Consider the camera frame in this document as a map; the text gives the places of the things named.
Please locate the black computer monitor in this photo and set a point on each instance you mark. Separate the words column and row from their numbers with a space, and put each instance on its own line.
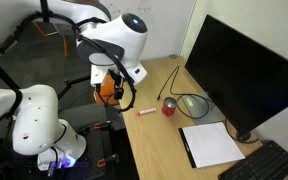
column 244, row 76

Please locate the whiteboard with drawings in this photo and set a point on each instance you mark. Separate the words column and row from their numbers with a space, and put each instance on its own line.
column 165, row 30

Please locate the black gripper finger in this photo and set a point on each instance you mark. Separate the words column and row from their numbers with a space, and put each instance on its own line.
column 119, row 92

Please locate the black monitor stand foot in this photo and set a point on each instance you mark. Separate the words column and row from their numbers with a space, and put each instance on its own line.
column 243, row 136

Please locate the black perforated breadboard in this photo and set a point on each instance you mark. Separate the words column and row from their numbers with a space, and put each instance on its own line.
column 97, row 146

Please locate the black keyboard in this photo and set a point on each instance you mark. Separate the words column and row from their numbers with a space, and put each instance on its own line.
column 260, row 163

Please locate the orange wooden stand leg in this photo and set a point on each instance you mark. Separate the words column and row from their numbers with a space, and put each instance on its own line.
column 65, row 46

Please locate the black tripod rod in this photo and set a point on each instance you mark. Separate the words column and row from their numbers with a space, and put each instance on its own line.
column 74, row 83

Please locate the orange box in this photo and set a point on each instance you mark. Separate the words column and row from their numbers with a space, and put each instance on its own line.
column 106, row 90

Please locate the red mug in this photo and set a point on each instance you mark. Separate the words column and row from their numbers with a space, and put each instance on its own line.
column 169, row 107

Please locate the white paper pad black edge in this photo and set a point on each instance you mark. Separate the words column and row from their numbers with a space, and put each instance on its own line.
column 214, row 145

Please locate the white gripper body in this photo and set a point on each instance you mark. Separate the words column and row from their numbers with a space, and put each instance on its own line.
column 135, row 71

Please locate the red and white marker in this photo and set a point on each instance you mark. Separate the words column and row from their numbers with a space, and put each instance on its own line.
column 146, row 111

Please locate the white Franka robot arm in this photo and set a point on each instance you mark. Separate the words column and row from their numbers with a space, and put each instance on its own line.
column 37, row 120

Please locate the grey monitor base plate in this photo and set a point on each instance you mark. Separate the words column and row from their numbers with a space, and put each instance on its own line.
column 214, row 116

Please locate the small grey desk object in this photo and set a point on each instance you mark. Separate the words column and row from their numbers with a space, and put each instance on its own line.
column 173, row 56

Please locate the green sticky note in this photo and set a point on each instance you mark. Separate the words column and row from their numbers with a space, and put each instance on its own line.
column 189, row 102

